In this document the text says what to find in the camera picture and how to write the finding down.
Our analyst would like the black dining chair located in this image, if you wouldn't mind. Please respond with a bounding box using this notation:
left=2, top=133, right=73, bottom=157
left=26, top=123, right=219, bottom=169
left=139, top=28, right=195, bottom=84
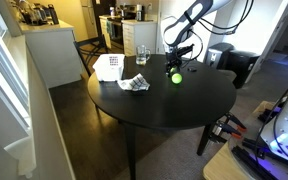
left=73, top=34, right=109, bottom=78

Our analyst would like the clear glass mug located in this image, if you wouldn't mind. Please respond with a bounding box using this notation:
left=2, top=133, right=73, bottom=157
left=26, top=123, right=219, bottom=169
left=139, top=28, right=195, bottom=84
left=135, top=44, right=152, bottom=66

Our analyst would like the white drawer cabinet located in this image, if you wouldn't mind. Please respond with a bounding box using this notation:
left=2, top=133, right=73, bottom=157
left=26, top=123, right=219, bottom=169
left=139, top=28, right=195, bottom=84
left=121, top=19, right=158, bottom=57

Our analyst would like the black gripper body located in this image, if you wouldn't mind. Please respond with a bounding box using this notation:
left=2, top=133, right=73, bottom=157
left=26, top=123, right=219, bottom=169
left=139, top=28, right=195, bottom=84
left=165, top=44, right=195, bottom=67

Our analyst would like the white plastic bin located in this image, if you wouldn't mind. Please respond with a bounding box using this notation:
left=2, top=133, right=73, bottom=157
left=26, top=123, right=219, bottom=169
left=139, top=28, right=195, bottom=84
left=92, top=53, right=126, bottom=83

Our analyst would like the orange handled black clamp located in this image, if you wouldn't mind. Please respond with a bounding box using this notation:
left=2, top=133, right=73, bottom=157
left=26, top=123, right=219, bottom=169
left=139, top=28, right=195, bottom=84
left=212, top=121, right=243, bottom=140
left=222, top=112, right=248, bottom=132

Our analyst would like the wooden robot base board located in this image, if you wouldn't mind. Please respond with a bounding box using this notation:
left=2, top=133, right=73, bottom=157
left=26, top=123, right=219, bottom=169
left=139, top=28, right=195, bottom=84
left=202, top=99, right=275, bottom=180

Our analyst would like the white framed window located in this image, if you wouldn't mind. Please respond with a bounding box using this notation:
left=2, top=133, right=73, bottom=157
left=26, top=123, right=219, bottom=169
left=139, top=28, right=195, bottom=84
left=0, top=0, right=32, bottom=134

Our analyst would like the checkered dish cloth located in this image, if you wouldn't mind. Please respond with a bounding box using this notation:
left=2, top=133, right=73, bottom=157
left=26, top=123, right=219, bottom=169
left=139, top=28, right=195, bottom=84
left=117, top=73, right=151, bottom=92

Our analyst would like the yellow-green tennis ball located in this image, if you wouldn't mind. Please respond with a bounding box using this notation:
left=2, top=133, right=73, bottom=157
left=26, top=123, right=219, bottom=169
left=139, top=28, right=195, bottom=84
left=171, top=72, right=183, bottom=85

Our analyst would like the white curtain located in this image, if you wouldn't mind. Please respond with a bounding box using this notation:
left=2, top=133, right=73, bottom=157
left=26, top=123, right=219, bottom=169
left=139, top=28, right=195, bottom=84
left=3, top=134, right=38, bottom=179

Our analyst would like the white kitchen counter cabinet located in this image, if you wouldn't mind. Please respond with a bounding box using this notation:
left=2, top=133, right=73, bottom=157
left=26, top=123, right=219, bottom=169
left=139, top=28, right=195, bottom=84
left=17, top=19, right=83, bottom=89

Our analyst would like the black trash can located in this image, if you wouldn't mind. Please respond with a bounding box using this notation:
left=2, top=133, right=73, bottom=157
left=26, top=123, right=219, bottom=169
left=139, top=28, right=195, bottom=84
left=228, top=49, right=261, bottom=90

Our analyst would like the round black table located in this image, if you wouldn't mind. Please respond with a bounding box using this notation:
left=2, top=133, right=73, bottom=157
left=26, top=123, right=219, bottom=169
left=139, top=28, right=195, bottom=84
left=87, top=53, right=237, bottom=180

